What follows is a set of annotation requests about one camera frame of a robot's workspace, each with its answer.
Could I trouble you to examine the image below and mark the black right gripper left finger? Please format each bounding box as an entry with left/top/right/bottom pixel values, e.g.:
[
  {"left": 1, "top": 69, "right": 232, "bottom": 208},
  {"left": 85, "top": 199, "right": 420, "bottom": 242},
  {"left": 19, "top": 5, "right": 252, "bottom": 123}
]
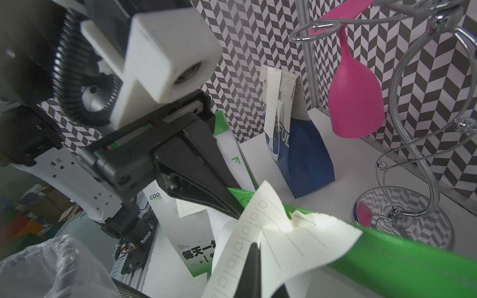
[{"left": 234, "top": 243, "right": 262, "bottom": 298}]

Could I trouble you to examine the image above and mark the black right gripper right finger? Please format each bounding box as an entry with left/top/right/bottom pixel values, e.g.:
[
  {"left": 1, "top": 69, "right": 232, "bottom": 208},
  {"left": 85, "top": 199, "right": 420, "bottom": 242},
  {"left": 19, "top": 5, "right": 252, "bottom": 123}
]
[{"left": 272, "top": 284, "right": 289, "bottom": 298}]

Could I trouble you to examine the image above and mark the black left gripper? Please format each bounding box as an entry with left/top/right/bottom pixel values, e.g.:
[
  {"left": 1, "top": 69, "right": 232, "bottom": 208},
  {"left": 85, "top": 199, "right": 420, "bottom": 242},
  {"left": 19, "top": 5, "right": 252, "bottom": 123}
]
[{"left": 79, "top": 89, "right": 244, "bottom": 219}]

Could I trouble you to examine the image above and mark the white paper receipt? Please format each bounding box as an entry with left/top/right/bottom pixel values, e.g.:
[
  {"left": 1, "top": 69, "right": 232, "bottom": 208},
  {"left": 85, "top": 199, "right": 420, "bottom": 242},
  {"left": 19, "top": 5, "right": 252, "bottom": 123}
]
[{"left": 203, "top": 182, "right": 363, "bottom": 298}]

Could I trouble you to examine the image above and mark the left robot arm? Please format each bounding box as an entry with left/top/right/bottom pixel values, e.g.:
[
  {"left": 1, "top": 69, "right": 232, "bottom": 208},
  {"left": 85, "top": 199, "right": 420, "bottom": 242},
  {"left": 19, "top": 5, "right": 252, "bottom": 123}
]
[{"left": 1, "top": 1, "right": 243, "bottom": 245}]

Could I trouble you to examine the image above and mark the blue paper bag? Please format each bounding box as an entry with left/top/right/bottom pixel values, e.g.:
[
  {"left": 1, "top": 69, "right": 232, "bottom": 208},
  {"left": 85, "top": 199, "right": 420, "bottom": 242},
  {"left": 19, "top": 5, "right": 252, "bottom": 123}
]
[{"left": 260, "top": 65, "right": 335, "bottom": 198}]

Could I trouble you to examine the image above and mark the pink plastic wine glass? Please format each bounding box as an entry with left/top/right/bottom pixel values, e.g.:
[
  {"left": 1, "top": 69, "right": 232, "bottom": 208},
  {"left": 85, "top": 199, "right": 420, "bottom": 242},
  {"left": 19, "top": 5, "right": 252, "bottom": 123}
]
[{"left": 308, "top": 0, "right": 386, "bottom": 139}]

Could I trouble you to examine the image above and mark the trash bin with plastic liner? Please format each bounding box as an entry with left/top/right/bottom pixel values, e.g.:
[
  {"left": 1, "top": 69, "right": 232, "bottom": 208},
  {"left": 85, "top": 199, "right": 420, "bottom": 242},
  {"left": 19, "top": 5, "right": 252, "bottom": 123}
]
[{"left": 1, "top": 235, "right": 146, "bottom": 298}]

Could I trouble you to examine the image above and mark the chrome wire glass rack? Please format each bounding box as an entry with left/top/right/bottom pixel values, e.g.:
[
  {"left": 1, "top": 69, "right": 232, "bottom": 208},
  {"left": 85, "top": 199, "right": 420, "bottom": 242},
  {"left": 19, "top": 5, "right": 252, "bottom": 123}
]
[{"left": 288, "top": 0, "right": 477, "bottom": 251}]

